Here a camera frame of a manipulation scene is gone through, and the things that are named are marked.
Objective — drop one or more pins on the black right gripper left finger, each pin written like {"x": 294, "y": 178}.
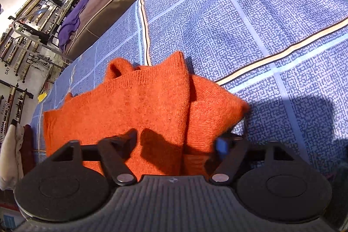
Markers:
{"x": 76, "y": 180}

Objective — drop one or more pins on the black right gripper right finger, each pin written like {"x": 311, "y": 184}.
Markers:
{"x": 270, "y": 180}

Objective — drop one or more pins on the orange knitted sweater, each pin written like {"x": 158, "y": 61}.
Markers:
{"x": 177, "y": 116}

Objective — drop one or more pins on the dark red folded garment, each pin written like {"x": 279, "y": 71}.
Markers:
{"x": 27, "y": 150}

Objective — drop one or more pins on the beige folded garment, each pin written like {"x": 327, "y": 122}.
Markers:
{"x": 11, "y": 170}

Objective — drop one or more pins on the yellow object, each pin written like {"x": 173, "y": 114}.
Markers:
{"x": 41, "y": 97}

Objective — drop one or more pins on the purple blanket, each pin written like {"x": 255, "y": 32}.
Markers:
{"x": 70, "y": 25}

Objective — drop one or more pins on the blue plaid bed sheet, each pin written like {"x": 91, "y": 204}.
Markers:
{"x": 287, "y": 58}

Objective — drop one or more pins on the wall display shelves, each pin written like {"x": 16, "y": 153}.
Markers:
{"x": 31, "y": 40}

